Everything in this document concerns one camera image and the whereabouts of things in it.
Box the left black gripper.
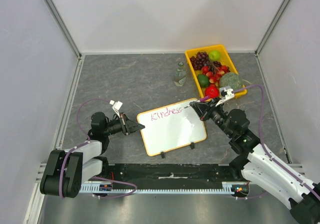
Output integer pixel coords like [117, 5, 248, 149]
[103, 112, 145, 136]

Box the magenta marker cap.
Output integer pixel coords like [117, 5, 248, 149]
[199, 96, 210, 102]

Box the yellow framed whiteboard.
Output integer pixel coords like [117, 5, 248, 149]
[137, 98, 207, 157]

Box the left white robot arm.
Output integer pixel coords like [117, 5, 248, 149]
[39, 112, 145, 198]

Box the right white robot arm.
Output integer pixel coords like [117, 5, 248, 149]
[190, 100, 320, 224]

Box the red apple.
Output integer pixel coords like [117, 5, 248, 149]
[204, 86, 220, 98]

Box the green avocado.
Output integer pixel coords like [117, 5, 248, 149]
[197, 74, 210, 88]

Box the red cherry bunch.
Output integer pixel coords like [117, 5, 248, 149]
[201, 61, 230, 87]

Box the clear glass bottle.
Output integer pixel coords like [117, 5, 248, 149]
[174, 62, 186, 86]

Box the green netted melon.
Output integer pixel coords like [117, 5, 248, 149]
[219, 72, 243, 90]

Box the purple grape bunch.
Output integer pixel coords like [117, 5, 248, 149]
[190, 51, 210, 70]

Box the green apple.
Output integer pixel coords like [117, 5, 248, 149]
[208, 50, 221, 61]

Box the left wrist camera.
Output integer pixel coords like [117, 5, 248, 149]
[109, 100, 123, 118]

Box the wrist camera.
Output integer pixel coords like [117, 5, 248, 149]
[109, 100, 123, 118]
[215, 86, 235, 107]

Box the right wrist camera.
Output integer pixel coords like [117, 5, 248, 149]
[215, 86, 235, 107]

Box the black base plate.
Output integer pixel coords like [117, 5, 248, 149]
[97, 164, 247, 183]

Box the white slotted cable duct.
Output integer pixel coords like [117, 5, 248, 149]
[79, 181, 250, 195]

